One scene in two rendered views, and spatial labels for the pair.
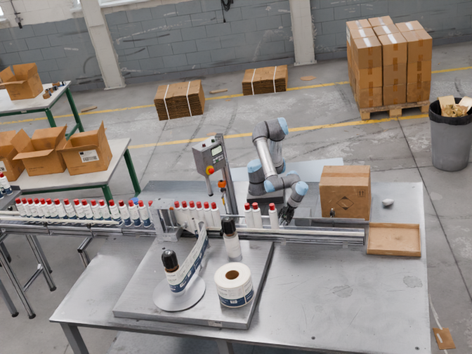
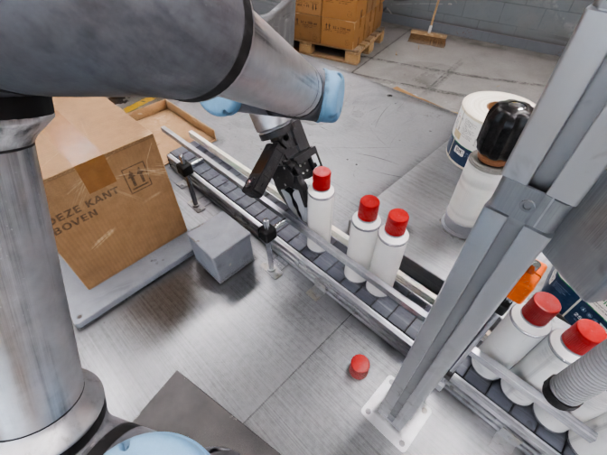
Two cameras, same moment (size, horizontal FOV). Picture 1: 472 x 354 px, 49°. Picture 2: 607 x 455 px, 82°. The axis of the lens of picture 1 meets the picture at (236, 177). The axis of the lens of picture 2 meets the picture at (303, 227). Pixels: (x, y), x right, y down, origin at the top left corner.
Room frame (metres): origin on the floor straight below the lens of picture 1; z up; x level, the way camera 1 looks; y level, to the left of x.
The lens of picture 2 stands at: (3.14, -0.02, 1.47)
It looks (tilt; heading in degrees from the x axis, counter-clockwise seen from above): 47 degrees down; 204
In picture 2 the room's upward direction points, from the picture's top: straight up
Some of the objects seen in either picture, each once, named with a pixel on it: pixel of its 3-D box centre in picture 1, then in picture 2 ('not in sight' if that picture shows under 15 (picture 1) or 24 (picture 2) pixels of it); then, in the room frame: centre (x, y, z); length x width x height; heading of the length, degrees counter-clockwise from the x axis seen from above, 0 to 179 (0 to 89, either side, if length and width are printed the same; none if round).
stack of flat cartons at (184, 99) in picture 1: (180, 100); not in sight; (7.00, 0.57, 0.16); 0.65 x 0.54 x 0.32; 84
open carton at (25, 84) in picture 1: (21, 83); not in sight; (6.54, 2.46, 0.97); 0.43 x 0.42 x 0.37; 166
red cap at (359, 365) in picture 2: not in sight; (359, 366); (2.87, -0.02, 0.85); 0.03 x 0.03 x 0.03
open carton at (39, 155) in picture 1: (45, 149); not in sight; (4.38, 1.66, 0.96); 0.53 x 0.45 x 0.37; 171
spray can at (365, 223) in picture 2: (257, 216); (362, 241); (2.70, -0.09, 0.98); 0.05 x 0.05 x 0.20
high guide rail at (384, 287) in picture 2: (277, 217); (301, 227); (2.69, -0.22, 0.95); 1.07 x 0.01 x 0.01; 69
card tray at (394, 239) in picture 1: (393, 238); (155, 133); (2.41, -0.86, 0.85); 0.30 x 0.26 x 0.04; 69
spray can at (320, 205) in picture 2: (273, 217); (320, 211); (2.66, -0.19, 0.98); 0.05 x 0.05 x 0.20
